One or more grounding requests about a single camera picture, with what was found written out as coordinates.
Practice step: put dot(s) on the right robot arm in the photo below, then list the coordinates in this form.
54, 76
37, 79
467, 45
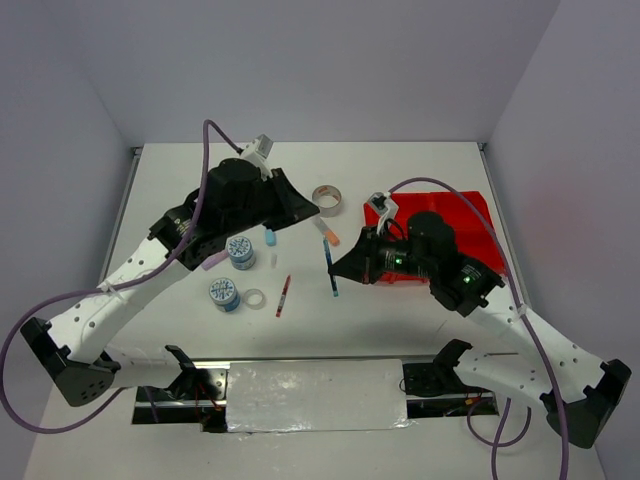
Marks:
577, 390

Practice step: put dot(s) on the red bin front left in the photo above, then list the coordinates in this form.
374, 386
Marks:
394, 278

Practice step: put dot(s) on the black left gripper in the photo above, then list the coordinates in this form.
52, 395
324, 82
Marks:
292, 206

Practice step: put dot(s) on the blue slime jar far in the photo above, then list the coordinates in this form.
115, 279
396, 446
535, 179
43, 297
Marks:
241, 253

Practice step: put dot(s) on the red bin back left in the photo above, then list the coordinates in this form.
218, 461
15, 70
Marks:
409, 204

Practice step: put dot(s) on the pink highlighter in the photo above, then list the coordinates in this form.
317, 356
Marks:
214, 260

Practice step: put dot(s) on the large grey tape roll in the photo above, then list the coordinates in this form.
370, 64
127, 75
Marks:
328, 199

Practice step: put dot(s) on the red gel pen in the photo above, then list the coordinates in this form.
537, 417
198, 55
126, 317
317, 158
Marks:
283, 296

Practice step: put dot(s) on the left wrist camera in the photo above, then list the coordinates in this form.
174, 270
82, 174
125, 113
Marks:
257, 153

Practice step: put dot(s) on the blue slime jar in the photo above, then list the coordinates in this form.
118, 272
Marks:
224, 294
241, 253

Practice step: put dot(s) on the blue gel pen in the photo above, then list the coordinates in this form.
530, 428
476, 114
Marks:
327, 252

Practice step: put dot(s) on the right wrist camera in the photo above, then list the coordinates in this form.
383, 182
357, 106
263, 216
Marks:
384, 206

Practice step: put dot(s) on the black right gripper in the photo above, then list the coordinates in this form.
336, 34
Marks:
361, 262

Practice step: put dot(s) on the orange highlighter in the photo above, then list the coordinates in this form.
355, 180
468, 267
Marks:
326, 231

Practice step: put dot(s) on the small clear tape roll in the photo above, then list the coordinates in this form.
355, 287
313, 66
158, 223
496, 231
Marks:
254, 299

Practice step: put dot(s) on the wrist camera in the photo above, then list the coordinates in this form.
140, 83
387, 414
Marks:
257, 153
384, 206

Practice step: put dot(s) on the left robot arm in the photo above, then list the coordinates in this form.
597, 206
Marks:
72, 345

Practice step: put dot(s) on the blue slime jar near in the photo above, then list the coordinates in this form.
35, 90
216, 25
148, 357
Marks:
224, 294

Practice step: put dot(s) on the metal base rail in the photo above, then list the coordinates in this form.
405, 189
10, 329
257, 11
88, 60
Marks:
427, 396

